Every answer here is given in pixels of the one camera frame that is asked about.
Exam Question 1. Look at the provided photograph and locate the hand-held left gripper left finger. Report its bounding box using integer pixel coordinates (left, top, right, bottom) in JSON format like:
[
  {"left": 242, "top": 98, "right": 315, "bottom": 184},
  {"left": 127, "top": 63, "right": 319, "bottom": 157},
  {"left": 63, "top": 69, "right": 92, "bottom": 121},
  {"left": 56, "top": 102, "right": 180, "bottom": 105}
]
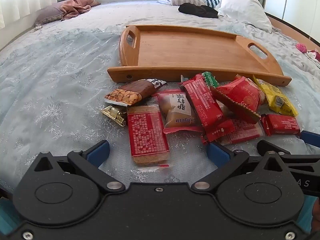
[{"left": 32, "top": 140, "right": 126, "bottom": 193}]

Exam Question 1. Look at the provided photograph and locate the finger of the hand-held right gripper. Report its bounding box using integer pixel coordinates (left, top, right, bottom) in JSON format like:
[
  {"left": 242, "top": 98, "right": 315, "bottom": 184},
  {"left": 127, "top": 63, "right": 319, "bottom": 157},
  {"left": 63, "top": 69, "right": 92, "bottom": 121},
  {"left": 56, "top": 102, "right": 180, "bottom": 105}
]
[
  {"left": 257, "top": 140, "right": 292, "bottom": 157},
  {"left": 299, "top": 131, "right": 320, "bottom": 153}
]

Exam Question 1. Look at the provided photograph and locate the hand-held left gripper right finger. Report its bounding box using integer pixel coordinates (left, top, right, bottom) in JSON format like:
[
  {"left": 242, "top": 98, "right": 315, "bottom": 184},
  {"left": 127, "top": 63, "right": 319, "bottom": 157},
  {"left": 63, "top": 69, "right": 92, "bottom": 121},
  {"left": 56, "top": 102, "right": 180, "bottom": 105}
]
[{"left": 191, "top": 141, "right": 288, "bottom": 193}]

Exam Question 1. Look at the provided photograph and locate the small red snack packet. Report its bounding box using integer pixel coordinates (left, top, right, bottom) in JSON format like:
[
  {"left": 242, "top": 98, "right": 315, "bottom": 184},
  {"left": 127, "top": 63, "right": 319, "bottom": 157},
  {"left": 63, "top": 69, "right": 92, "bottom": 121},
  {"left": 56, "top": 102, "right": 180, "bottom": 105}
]
[{"left": 260, "top": 114, "right": 301, "bottom": 137}]

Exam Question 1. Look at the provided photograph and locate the clear cracker packet red label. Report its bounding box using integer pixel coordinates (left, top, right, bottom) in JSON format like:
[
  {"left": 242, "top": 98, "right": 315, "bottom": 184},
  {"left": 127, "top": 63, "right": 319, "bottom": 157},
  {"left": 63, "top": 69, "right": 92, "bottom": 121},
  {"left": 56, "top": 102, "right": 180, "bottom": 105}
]
[
  {"left": 220, "top": 119, "right": 265, "bottom": 145},
  {"left": 126, "top": 97, "right": 175, "bottom": 173}
]

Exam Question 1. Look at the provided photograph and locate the small gold snack packet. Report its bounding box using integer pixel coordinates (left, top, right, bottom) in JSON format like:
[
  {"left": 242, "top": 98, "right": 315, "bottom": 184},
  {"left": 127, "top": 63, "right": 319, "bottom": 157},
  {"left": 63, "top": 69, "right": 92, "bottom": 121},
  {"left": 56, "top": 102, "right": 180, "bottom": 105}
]
[{"left": 100, "top": 105, "right": 127, "bottom": 127}]

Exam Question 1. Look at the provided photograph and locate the long red snack packet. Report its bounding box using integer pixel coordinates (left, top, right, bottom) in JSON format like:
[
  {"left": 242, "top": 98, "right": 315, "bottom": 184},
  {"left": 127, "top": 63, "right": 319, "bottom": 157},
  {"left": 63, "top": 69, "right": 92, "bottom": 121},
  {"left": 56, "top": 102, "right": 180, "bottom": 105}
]
[{"left": 180, "top": 74, "right": 235, "bottom": 145}]

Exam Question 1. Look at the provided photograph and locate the red edged pastry packet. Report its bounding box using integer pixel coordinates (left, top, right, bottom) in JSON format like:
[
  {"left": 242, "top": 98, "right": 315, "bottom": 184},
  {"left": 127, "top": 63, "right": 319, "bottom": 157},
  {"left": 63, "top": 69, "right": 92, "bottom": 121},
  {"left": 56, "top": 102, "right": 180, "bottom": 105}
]
[{"left": 163, "top": 107, "right": 204, "bottom": 135}]

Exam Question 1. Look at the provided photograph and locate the yellow snack packet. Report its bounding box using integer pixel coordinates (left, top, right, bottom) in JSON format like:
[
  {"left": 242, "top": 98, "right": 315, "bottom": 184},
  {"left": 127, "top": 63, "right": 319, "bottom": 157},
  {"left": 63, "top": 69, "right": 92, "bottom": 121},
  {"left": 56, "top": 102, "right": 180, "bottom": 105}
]
[{"left": 252, "top": 75, "right": 299, "bottom": 117}]

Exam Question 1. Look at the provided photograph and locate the red gold-edged pastry packet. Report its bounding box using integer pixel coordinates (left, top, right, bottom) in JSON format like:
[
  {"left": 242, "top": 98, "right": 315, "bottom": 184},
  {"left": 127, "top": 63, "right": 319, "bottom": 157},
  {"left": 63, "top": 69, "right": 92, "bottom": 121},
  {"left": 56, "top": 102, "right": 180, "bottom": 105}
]
[{"left": 210, "top": 76, "right": 266, "bottom": 124}]

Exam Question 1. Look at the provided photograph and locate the brown almond snack packet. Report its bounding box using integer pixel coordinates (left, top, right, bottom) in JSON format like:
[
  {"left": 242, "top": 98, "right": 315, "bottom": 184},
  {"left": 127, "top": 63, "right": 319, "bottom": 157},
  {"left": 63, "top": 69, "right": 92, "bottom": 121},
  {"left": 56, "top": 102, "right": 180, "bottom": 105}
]
[{"left": 104, "top": 78, "right": 167, "bottom": 106}]

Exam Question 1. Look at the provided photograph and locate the green snack packet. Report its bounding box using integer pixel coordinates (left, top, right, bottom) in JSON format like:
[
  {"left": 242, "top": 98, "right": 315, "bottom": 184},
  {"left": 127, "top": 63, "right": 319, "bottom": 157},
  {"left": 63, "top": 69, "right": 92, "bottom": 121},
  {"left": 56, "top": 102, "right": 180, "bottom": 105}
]
[{"left": 201, "top": 71, "right": 220, "bottom": 88}]

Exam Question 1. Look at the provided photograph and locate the wooden tray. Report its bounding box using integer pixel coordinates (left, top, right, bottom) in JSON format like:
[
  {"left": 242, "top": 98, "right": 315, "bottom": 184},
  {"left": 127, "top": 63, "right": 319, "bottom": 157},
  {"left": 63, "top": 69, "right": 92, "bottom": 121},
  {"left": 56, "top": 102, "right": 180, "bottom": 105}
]
[{"left": 107, "top": 25, "right": 292, "bottom": 87}]

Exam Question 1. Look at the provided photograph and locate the person's right forearm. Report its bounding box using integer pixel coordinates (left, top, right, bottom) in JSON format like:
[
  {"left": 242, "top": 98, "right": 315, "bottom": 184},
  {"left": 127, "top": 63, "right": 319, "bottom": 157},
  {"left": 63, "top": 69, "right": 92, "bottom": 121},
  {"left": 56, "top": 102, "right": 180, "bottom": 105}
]
[{"left": 310, "top": 197, "right": 320, "bottom": 233}]

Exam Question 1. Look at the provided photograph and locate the small pink white object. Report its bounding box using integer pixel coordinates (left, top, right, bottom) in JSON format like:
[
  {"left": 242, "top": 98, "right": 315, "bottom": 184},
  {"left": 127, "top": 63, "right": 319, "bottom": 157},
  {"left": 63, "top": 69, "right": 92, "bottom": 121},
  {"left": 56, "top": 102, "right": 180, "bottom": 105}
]
[{"left": 306, "top": 50, "right": 320, "bottom": 62}]

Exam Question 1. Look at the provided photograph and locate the teal cloth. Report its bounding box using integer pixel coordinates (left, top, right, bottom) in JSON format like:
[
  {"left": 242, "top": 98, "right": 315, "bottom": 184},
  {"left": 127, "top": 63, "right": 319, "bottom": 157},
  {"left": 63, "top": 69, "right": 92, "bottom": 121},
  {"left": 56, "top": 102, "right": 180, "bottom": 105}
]
[{"left": 0, "top": 197, "right": 24, "bottom": 237}]

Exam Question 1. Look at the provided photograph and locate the wooden bed headboard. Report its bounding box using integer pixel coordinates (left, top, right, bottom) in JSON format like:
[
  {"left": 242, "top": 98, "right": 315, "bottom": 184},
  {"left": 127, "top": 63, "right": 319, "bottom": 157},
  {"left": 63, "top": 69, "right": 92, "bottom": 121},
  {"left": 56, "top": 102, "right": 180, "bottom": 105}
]
[{"left": 264, "top": 12, "right": 320, "bottom": 53}]

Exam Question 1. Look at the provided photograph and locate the white wardrobe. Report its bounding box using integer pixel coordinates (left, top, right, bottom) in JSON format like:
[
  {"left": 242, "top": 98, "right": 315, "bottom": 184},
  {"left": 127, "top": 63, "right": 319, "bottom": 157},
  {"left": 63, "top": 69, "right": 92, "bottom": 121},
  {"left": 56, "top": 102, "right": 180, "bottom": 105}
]
[{"left": 264, "top": 0, "right": 320, "bottom": 43}]

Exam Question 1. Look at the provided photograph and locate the white pillow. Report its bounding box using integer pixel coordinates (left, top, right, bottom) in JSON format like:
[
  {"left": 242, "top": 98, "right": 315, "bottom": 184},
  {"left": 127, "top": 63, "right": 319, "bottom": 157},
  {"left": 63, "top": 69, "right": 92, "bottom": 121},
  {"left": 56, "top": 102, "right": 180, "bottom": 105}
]
[{"left": 215, "top": 0, "right": 273, "bottom": 33}]

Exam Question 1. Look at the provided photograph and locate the black cloth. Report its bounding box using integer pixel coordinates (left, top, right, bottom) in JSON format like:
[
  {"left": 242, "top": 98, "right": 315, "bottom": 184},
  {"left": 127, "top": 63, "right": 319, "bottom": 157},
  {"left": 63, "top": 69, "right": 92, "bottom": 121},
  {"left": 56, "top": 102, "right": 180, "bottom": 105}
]
[{"left": 178, "top": 2, "right": 219, "bottom": 19}]

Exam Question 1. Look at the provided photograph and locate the grey bed sheet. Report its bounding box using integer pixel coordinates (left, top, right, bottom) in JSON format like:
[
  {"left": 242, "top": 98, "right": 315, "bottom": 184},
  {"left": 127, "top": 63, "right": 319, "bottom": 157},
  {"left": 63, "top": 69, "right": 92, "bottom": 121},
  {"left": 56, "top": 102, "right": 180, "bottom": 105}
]
[{"left": 0, "top": 0, "right": 320, "bottom": 80}]

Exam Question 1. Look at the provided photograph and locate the pink cloth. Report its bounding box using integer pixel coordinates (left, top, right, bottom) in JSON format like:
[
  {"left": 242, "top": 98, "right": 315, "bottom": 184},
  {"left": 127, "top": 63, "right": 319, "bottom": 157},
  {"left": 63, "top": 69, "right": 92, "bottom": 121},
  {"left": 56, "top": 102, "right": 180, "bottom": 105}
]
[{"left": 60, "top": 0, "right": 101, "bottom": 21}]

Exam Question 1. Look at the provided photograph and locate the purple pillow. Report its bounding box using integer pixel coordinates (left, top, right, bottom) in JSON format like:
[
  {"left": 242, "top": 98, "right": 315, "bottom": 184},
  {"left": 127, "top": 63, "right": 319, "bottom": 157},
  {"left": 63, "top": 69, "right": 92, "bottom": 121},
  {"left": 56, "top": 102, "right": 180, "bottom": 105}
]
[{"left": 34, "top": 1, "right": 68, "bottom": 25}]

